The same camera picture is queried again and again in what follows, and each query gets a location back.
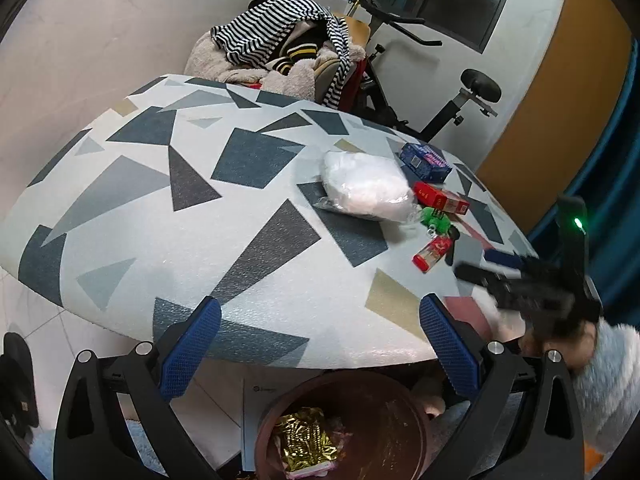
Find black garment with yellow stripes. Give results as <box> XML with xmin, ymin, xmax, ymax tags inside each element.
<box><xmin>270</xmin><ymin>25</ymin><xmax>331</xmax><ymax>76</ymax></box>

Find white fleece blanket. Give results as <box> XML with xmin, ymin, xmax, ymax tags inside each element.
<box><xmin>184</xmin><ymin>32</ymin><xmax>368</xmax><ymax>111</ymax></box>

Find green toy keychain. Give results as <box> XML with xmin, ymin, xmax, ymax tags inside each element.
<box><xmin>419</xmin><ymin>206</ymin><xmax>451</xmax><ymax>236</ymax></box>

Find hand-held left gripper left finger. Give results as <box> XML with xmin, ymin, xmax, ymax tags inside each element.
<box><xmin>52</xmin><ymin>296</ymin><xmax>223</xmax><ymax>480</ymax></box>

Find yellow wooden door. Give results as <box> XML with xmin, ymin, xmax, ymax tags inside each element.
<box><xmin>475</xmin><ymin>0</ymin><xmax>636</xmax><ymax>201</ymax></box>

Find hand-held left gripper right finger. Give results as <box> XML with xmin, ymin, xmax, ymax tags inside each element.
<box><xmin>419</xmin><ymin>294</ymin><xmax>586</xmax><ymax>480</ymax></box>

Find person's leg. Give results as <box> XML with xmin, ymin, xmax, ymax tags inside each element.
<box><xmin>27</xmin><ymin>417</ymin><xmax>168</xmax><ymax>480</ymax></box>
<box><xmin>425</xmin><ymin>395</ymin><xmax>503</xmax><ymax>480</ymax></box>

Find gold foil wrapper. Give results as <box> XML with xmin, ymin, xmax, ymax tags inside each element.
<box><xmin>272</xmin><ymin>407</ymin><xmax>337</xmax><ymax>473</ymax></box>

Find person's left leg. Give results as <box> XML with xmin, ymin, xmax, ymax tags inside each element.
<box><xmin>27</xmin><ymin>417</ymin><xmax>168</xmax><ymax>480</ymax></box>

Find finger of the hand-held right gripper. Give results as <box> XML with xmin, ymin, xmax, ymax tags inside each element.
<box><xmin>482</xmin><ymin>250</ymin><xmax>538</xmax><ymax>273</ymax></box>
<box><xmin>454</xmin><ymin>261</ymin><xmax>508</xmax><ymax>297</ymax></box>

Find white flat board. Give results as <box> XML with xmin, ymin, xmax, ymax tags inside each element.
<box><xmin>241</xmin><ymin>377</ymin><xmax>286</xmax><ymax>471</ymax></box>

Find blue cardboard box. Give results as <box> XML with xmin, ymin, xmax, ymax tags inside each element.
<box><xmin>399</xmin><ymin>142</ymin><xmax>452</xmax><ymax>184</ymax></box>

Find black key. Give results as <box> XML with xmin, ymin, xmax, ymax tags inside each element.
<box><xmin>445</xmin><ymin>227</ymin><xmax>461</xmax><ymax>267</ymax></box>

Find brown round bin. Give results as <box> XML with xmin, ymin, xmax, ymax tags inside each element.
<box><xmin>254</xmin><ymin>371</ymin><xmax>431</xmax><ymax>480</ymax></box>

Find person's right forearm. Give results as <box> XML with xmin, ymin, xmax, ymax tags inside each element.
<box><xmin>570</xmin><ymin>320</ymin><xmax>640</xmax><ymax>461</ymax></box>

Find yellow wooden chair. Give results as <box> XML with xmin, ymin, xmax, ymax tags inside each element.
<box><xmin>332</xmin><ymin>10</ymin><xmax>372</xmax><ymax>48</ymax></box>

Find white plastic bag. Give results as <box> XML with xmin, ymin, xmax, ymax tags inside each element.
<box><xmin>314</xmin><ymin>150</ymin><xmax>418</xmax><ymax>223</ymax></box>

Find black white striped shirt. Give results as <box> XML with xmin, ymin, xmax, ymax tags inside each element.
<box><xmin>210</xmin><ymin>0</ymin><xmax>353</xmax><ymax>108</ymax></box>

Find red garment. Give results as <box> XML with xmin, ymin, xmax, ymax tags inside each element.
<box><xmin>345</xmin><ymin>60</ymin><xmax>368</xmax><ymax>111</ymax></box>

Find black exercise bike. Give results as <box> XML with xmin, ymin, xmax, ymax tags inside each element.
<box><xmin>345</xmin><ymin>0</ymin><xmax>502</xmax><ymax>143</ymax></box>

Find black slipper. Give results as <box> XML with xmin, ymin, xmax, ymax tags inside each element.
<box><xmin>0</xmin><ymin>332</ymin><xmax>41</xmax><ymax>431</ymax></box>

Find red cardboard box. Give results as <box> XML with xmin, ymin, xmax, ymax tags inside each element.
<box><xmin>413</xmin><ymin>181</ymin><xmax>471</xmax><ymax>215</ymax></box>

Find person's right hand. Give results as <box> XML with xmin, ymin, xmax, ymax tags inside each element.
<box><xmin>517</xmin><ymin>320</ymin><xmax>598</xmax><ymax>376</ymax></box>

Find person's right leg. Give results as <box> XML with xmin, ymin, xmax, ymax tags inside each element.
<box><xmin>425</xmin><ymin>395</ymin><xmax>503</xmax><ymax>480</ymax></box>

